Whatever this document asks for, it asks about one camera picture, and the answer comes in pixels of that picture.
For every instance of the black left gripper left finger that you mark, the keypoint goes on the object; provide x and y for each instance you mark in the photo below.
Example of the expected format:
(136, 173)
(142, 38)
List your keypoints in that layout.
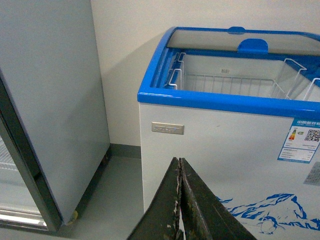
(161, 220)

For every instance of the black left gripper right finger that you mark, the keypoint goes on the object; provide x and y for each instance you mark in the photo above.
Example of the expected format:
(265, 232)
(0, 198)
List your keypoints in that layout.
(204, 216)

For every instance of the grey upright display fridge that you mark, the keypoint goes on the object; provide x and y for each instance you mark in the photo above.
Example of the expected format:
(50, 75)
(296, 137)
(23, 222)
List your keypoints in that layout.
(53, 122)

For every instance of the silver brand badge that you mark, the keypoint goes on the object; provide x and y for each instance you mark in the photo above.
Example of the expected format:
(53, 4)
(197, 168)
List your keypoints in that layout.
(167, 128)

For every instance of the grey text sticker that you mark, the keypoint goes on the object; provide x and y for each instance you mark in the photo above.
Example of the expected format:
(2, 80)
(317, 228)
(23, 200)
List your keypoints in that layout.
(313, 178)

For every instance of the white blue chest freezer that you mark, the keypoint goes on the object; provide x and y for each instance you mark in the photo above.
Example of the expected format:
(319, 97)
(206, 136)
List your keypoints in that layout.
(233, 143)

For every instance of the energy label sticker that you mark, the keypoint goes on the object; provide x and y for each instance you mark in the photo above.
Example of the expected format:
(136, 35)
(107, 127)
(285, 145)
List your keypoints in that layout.
(302, 141)

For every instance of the blue glass freezer lid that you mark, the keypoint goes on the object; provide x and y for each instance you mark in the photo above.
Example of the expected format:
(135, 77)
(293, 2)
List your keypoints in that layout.
(240, 40)

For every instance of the white wire freezer basket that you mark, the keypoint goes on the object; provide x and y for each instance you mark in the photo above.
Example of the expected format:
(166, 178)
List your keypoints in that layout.
(267, 78)

